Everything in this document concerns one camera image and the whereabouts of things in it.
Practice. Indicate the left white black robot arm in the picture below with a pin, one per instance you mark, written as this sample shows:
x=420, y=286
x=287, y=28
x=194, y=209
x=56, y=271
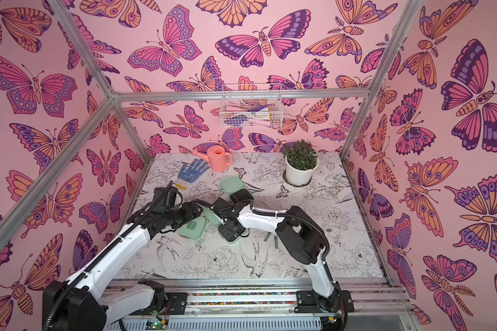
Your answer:
x=77, y=304

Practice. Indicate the pink watering can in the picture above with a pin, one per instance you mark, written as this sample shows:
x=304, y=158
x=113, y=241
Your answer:
x=217, y=158

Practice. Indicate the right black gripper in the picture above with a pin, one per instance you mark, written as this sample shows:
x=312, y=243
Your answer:
x=230, y=225

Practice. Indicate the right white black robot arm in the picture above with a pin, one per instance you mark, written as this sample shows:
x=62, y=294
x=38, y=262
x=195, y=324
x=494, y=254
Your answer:
x=305, y=242

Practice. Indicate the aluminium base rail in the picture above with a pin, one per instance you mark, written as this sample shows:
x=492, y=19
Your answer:
x=272, y=304

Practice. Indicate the blue garden glove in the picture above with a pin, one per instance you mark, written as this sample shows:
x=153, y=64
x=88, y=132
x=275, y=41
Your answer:
x=190, y=173

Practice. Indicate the green clipper case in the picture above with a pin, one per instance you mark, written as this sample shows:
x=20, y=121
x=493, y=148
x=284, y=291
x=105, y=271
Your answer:
x=194, y=229

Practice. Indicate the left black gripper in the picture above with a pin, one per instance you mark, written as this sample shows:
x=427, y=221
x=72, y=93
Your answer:
x=190, y=212

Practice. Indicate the potted green plant white pot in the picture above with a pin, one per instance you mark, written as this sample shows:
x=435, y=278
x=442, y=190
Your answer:
x=301, y=162

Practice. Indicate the white wire wall basket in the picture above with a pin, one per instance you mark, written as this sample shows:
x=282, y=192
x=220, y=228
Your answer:
x=251, y=105

